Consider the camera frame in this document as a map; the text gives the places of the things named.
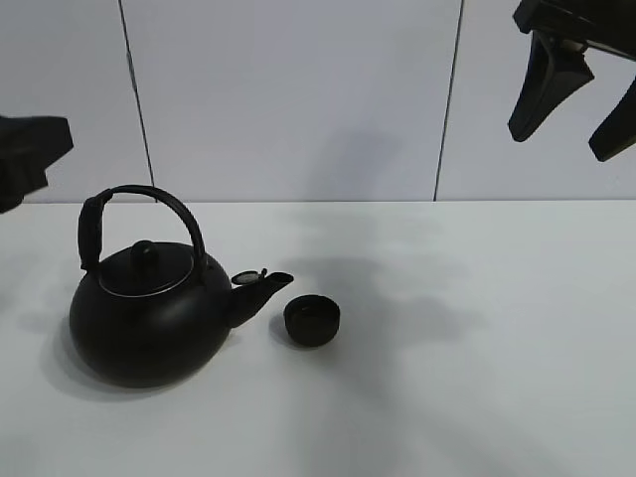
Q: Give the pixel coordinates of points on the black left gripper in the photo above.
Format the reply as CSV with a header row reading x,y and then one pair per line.
x,y
29,146

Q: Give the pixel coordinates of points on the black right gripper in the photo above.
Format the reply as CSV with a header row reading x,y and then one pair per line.
x,y
557,67

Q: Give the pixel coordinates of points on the black round teapot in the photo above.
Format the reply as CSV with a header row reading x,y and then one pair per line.
x,y
156,312

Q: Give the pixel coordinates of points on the small black teacup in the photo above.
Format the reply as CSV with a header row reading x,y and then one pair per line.
x,y
312,320

